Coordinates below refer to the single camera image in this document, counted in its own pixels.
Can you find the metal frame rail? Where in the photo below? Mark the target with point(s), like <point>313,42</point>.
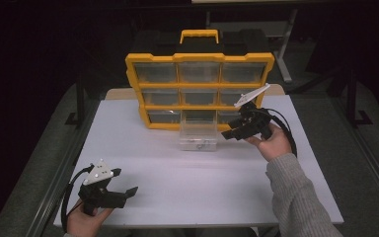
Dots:
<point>371,158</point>
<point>57,184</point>

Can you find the clear plastic drawer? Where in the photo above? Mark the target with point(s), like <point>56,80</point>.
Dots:
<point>198,135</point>

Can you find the person's left hand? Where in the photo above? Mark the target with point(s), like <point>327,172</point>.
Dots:
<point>80,223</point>

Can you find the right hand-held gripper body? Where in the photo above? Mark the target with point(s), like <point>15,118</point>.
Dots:
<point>255,120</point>

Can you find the yellow black drawer organizer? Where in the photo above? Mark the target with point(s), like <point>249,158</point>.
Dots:
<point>199,85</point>

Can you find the black metal stand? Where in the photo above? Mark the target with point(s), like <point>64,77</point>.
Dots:
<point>352,98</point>
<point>80,102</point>

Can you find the person's right hand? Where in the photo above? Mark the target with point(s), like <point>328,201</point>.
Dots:
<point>276,144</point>

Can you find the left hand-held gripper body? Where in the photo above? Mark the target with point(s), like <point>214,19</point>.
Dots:
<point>98,174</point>

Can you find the white metal table frame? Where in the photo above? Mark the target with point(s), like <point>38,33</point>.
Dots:
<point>284,49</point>

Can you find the silver hex nut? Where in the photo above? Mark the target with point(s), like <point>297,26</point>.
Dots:
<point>198,145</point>
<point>206,142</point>

